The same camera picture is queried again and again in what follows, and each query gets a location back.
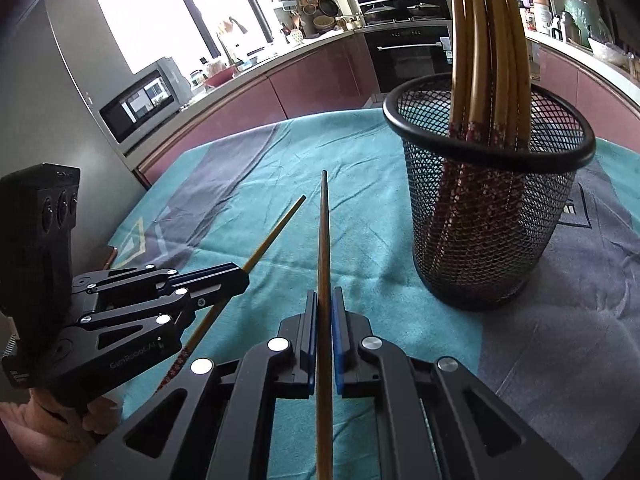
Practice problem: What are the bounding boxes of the wooden chopstick red patterned end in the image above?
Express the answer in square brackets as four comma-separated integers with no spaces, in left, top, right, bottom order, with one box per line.
[446,0,474,284]
[433,0,468,274]
[485,0,522,296]
[458,0,490,285]
[316,170,333,480]
[468,0,509,295]
[155,195,306,392]
[506,0,532,294]

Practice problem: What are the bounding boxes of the black mesh utensil cup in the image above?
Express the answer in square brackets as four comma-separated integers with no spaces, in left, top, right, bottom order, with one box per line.
[383,74,596,311]

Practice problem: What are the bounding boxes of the pink sleeve forearm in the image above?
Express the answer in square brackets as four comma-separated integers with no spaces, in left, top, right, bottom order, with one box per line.
[1,390,90,479]

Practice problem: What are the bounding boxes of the kitchen window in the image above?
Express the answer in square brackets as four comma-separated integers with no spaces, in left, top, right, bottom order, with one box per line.
[98,0,273,76]

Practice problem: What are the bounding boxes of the left hand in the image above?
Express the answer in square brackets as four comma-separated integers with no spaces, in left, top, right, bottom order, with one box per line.
[29,388,122,436]

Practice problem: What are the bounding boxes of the teal grey tablecloth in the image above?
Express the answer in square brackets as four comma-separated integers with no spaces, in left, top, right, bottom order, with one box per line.
[111,110,639,479]

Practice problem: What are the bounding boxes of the white microwave oven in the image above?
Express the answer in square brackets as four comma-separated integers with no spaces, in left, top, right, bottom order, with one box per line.
[100,58,193,156]

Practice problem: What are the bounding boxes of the pink bowl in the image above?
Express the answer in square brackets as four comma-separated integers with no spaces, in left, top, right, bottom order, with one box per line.
[204,66,236,88]

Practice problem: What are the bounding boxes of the grey refrigerator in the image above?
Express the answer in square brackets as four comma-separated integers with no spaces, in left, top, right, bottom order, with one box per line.
[1,0,144,272]

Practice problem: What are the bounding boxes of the black built-in oven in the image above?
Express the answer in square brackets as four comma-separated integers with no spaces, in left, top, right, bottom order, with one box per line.
[364,25,452,93]

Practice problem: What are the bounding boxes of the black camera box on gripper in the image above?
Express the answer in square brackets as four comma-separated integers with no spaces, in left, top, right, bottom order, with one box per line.
[1,162,80,332]

